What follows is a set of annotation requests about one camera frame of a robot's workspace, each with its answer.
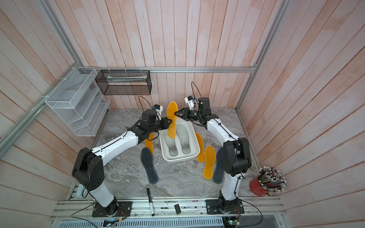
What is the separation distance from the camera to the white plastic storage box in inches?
35.2

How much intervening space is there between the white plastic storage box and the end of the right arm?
0.20m

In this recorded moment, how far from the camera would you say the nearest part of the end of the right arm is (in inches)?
27.4
